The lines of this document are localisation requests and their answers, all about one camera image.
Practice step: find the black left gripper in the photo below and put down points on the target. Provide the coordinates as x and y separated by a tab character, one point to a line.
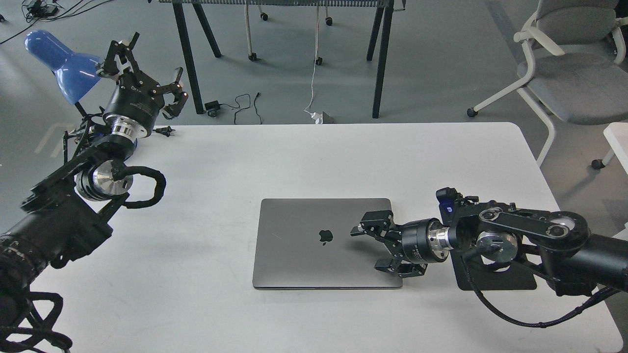
133	110

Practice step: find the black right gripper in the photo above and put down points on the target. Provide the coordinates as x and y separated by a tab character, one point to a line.
413	245

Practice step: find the grey laptop computer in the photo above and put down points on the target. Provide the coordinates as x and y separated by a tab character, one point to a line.
306	244

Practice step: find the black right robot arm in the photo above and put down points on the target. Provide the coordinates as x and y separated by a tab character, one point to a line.
556	246

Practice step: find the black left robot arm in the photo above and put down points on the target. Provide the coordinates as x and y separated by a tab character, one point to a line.
67	213

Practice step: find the black power plug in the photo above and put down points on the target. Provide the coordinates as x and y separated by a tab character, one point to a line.
167	131

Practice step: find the blue desk lamp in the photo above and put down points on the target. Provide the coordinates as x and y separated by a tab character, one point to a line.
75	73

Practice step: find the black mouse pad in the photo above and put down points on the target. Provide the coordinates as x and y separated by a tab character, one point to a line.
489	278

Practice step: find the grey office chair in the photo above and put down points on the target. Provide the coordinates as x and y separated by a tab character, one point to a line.
578	88

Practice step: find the black power adapter with cable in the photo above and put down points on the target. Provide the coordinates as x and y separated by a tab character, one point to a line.
213	107

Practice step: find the white charger with cable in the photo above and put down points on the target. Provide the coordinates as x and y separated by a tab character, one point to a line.
316	117

